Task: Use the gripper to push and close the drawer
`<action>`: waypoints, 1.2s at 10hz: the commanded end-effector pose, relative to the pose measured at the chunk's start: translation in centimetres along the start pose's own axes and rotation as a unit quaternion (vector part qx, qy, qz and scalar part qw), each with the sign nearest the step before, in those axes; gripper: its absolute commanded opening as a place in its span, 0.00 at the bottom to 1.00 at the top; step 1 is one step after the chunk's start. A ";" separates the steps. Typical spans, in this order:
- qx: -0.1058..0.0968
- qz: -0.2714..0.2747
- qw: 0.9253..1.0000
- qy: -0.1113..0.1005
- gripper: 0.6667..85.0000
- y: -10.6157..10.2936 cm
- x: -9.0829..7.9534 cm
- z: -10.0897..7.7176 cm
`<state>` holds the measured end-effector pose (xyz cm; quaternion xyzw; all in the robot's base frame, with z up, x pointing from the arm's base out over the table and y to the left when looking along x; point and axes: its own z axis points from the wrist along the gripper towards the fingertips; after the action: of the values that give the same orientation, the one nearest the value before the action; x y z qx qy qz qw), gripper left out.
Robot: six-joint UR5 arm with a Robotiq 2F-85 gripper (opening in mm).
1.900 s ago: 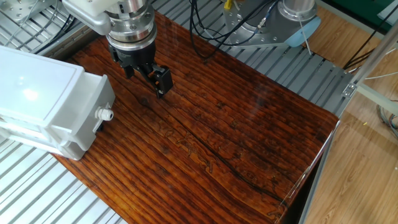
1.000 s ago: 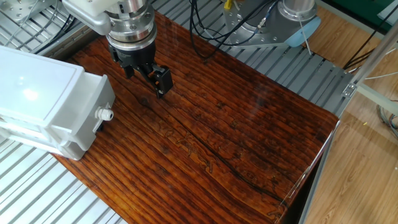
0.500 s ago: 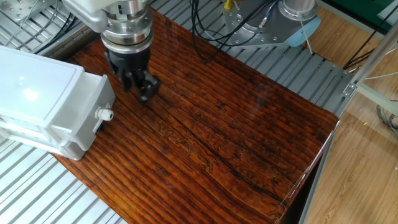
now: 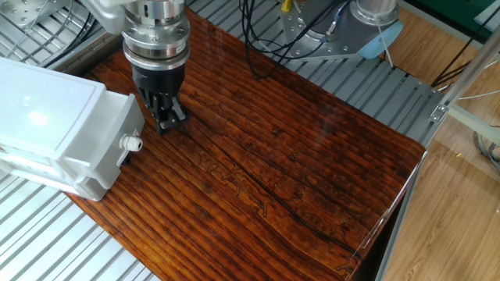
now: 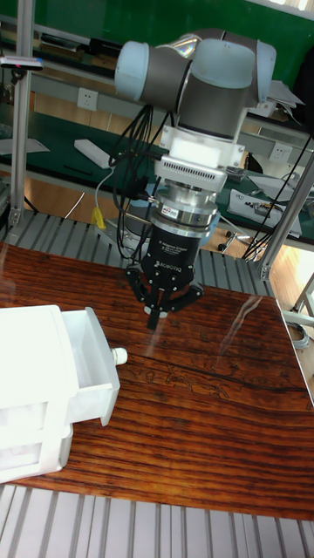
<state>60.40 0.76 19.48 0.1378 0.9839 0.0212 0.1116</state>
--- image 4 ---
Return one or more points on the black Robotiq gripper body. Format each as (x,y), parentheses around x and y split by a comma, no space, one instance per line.
(158,80)

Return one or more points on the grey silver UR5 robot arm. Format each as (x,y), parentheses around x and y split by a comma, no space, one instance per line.
(156,39)

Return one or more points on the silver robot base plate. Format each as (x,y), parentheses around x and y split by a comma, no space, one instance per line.
(308,43)

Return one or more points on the pale frame crossbar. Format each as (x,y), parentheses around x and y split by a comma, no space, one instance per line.
(474,124)

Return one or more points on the white drawer with round knob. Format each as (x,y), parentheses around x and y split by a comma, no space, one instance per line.
(121,117)

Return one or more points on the yellow plastic connector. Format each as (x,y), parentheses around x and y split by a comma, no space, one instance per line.
(286,5)

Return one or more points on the white plastic drawer cabinet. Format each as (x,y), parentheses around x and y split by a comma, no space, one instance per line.
(43,113)

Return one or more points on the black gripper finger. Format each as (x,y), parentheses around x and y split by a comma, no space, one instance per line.
(162,117)
(180,111)

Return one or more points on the aluminium frame post with bracket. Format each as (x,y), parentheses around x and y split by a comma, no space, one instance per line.
(468,66)

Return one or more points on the perforated aluminium plate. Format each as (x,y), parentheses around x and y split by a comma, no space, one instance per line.
(27,11)

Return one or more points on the brown wood-grain board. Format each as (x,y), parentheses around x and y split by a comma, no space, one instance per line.
(273,164)

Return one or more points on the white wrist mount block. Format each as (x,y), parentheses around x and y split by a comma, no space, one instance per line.
(103,13)

